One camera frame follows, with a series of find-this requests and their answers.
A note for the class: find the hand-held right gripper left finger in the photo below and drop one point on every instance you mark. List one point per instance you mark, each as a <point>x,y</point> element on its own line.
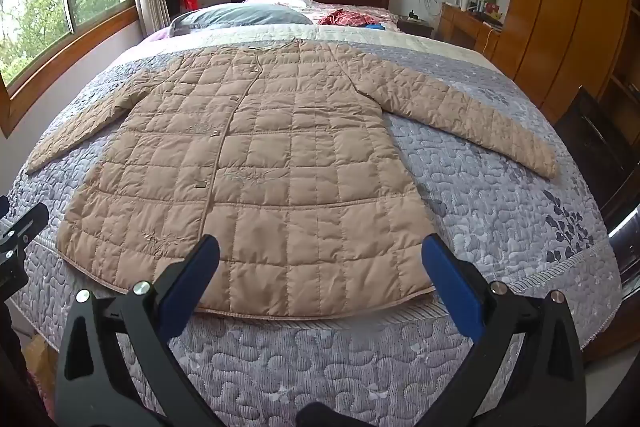
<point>192,287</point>

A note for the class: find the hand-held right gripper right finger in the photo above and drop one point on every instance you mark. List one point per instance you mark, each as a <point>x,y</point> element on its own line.
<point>452,279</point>

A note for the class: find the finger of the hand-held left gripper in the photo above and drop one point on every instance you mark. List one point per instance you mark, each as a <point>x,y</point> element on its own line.
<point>31,222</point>

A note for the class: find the beige quilted coat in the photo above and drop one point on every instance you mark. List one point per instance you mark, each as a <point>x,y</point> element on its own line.
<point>300,157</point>

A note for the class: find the grey quilted bedspread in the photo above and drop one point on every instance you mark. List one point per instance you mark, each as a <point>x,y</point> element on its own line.
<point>500,207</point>

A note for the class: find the dark furniture piece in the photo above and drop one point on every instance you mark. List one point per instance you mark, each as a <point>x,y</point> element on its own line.
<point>600,147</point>

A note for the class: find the purple cloth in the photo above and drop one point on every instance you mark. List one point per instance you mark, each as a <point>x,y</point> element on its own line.
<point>157,37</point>

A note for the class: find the wooden desk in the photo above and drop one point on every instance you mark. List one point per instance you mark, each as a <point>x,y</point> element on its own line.
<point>460,27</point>

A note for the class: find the dark nightstand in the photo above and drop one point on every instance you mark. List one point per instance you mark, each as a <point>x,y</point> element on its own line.
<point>415,27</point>

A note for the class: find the blue cloth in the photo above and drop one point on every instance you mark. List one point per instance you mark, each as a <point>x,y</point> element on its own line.
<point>375,26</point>

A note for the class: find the grey pillow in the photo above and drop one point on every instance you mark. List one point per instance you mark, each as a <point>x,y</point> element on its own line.
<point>240,17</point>

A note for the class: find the potted plant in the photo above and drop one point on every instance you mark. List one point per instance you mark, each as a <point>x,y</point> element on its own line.
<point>491,4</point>

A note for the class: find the red patterned cloth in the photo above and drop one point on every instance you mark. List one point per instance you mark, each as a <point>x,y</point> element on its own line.
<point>345,18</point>

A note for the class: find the wooden wardrobe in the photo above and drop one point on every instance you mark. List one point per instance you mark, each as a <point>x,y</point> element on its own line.
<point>550,7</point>

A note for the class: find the pink floral bedding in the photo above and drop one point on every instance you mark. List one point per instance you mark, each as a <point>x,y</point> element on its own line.
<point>280,1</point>

